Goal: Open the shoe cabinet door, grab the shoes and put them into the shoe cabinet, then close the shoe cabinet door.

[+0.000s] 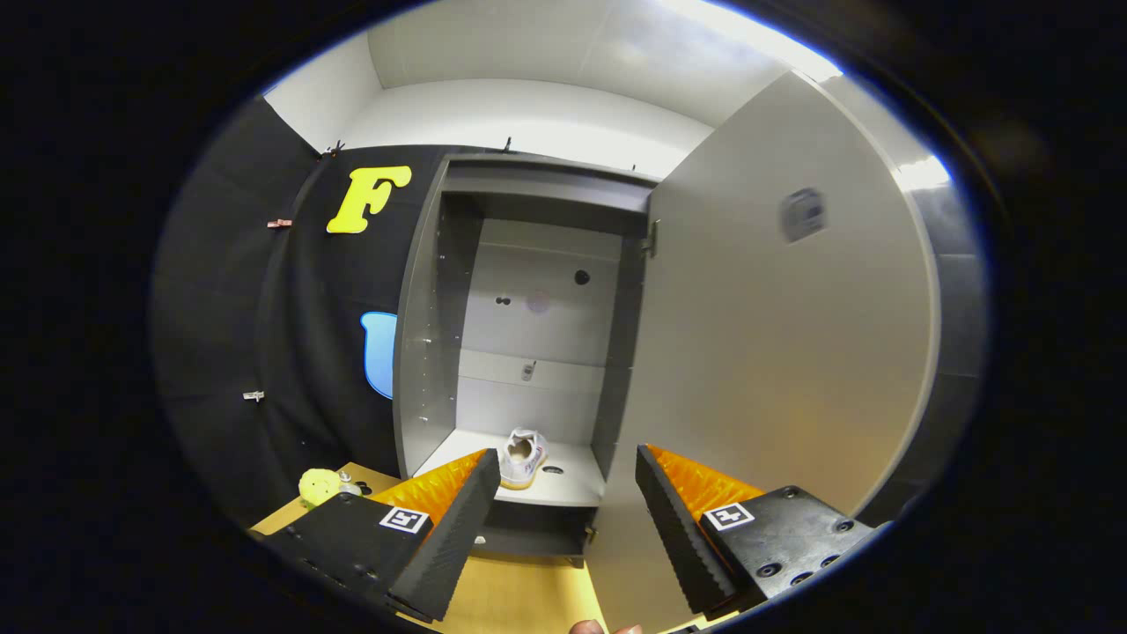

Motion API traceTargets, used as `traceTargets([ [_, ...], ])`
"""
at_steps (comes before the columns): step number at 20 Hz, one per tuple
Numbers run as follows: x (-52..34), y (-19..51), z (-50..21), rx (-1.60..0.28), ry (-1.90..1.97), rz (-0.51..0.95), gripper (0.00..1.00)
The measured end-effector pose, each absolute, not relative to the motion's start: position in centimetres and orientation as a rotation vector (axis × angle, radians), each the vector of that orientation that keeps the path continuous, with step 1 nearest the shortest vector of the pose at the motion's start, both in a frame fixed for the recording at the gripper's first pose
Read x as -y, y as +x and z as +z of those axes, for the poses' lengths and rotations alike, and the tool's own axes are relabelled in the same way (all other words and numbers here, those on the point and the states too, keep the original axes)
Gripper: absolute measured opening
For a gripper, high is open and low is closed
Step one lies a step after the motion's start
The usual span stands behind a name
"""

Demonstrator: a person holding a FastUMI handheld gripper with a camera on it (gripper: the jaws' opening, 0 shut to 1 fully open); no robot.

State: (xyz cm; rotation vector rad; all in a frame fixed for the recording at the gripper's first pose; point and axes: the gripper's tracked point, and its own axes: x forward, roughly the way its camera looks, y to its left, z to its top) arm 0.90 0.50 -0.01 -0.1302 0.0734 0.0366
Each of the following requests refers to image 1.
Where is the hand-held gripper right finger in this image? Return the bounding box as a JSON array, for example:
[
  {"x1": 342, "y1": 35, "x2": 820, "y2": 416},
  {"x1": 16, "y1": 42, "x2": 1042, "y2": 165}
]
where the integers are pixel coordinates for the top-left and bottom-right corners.
[{"x1": 634, "y1": 444, "x2": 884, "y2": 619}]

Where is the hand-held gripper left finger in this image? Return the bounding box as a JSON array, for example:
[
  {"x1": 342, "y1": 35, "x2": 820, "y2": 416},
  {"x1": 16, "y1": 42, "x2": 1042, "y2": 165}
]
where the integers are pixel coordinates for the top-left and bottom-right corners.
[{"x1": 262, "y1": 447, "x2": 503, "y2": 624}]

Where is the white shoe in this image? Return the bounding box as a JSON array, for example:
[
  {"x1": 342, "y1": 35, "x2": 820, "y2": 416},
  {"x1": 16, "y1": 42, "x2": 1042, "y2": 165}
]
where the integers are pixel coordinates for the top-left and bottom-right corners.
[{"x1": 497, "y1": 428, "x2": 549, "y2": 490}]

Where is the grey shoe cabinet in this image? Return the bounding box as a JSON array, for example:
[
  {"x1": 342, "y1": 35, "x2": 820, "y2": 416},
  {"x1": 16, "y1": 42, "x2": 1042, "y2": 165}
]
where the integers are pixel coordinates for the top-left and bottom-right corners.
[{"x1": 392, "y1": 154, "x2": 661, "y2": 569}]

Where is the yellow pineapple plush toy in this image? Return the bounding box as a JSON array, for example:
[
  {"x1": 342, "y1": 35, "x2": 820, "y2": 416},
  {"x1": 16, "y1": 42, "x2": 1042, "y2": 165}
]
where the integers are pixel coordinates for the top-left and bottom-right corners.
[{"x1": 298, "y1": 468, "x2": 343, "y2": 510}]

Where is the black backdrop cloth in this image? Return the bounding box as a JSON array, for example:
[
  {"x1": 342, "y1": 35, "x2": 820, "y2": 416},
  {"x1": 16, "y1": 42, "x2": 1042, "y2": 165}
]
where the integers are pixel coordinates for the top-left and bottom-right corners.
[{"x1": 150, "y1": 97, "x2": 989, "y2": 529}]

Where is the ceiling light panel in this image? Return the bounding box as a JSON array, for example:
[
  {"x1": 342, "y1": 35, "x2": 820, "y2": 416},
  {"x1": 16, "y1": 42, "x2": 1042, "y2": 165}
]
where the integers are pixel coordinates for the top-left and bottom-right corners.
[{"x1": 894, "y1": 154, "x2": 954, "y2": 190}]

